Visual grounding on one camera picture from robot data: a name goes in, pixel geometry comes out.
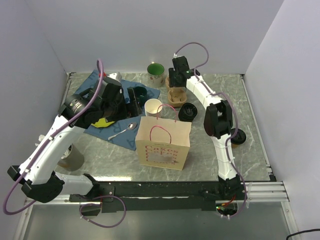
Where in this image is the cream cakes paper bag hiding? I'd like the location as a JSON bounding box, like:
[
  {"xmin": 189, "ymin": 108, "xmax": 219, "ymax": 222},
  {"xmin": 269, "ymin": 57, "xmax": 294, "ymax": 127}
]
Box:
[{"xmin": 135, "ymin": 116, "xmax": 192, "ymax": 171}]

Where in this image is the grey cup of straws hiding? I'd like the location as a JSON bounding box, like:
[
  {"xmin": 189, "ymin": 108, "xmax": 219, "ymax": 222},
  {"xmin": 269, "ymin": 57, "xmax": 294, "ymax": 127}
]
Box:
[{"xmin": 57, "ymin": 144, "xmax": 85, "ymax": 172}]

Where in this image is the black cup lid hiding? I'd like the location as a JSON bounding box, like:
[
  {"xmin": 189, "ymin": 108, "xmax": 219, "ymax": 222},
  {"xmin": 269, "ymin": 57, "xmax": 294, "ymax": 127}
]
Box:
[{"xmin": 231, "ymin": 128, "xmax": 247, "ymax": 145}]

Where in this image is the blue letter-print cloth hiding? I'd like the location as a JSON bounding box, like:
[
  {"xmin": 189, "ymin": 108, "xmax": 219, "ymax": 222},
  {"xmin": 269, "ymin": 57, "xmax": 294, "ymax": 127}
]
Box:
[{"xmin": 75, "ymin": 69, "xmax": 161, "ymax": 151}]

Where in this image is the white floral mug green inside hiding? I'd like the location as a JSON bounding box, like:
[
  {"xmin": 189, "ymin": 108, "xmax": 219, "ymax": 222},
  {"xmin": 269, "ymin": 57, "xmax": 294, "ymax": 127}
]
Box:
[{"xmin": 147, "ymin": 62, "xmax": 165, "ymax": 88}]

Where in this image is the stack of paper cups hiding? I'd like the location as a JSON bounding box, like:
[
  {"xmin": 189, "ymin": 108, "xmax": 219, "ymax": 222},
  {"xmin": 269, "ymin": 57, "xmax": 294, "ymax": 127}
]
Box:
[{"xmin": 144, "ymin": 98, "xmax": 163, "ymax": 118}]

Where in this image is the dark green mug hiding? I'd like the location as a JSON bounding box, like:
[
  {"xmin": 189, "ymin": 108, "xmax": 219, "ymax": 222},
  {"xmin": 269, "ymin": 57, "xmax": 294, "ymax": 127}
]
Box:
[{"xmin": 133, "ymin": 86, "xmax": 148, "ymax": 107}]

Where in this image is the aluminium frame rail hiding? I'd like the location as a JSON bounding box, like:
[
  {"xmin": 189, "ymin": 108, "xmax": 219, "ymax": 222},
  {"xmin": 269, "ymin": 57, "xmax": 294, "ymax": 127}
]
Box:
[{"xmin": 246, "ymin": 181, "xmax": 289, "ymax": 203}]

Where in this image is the brown pulp cup carrier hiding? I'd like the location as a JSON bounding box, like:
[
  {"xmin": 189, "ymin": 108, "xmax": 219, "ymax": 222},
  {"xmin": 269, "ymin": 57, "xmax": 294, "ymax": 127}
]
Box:
[{"xmin": 165, "ymin": 76, "xmax": 187, "ymax": 108}]

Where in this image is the yellow-green dotted plate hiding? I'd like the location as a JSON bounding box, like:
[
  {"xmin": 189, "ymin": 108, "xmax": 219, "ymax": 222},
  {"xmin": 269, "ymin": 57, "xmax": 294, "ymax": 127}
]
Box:
[{"xmin": 91, "ymin": 118, "xmax": 116, "ymax": 128}]

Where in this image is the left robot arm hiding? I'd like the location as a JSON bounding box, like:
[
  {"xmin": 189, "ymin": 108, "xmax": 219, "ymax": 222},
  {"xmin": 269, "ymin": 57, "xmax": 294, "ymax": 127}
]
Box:
[{"xmin": 7, "ymin": 73, "xmax": 141, "ymax": 203}]

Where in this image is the silver spoon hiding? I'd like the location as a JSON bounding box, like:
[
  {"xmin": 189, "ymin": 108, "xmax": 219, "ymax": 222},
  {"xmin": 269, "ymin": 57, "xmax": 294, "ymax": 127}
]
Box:
[{"xmin": 107, "ymin": 122, "xmax": 137, "ymax": 141}]

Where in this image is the stack of black lids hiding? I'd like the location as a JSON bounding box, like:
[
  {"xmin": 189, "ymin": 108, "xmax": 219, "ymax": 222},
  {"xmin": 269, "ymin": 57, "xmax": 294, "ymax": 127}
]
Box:
[{"xmin": 178, "ymin": 102, "xmax": 198, "ymax": 122}]

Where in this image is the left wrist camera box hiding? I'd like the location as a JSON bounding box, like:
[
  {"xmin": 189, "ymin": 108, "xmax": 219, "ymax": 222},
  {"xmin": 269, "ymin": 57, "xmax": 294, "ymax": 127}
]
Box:
[{"xmin": 107, "ymin": 72, "xmax": 122, "ymax": 82}]

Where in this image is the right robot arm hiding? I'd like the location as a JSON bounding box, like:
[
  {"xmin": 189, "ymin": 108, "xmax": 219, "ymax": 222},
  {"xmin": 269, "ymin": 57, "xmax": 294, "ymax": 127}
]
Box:
[{"xmin": 168, "ymin": 54, "xmax": 241, "ymax": 200}]

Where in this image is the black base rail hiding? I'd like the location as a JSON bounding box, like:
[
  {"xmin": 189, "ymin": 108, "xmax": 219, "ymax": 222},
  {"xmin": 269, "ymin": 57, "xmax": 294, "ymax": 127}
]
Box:
[{"xmin": 69, "ymin": 180, "xmax": 248, "ymax": 213}]

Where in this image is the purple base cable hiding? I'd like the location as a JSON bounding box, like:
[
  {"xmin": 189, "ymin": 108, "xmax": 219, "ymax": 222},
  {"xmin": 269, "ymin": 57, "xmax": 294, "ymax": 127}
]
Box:
[{"xmin": 79, "ymin": 195, "xmax": 128, "ymax": 229}]

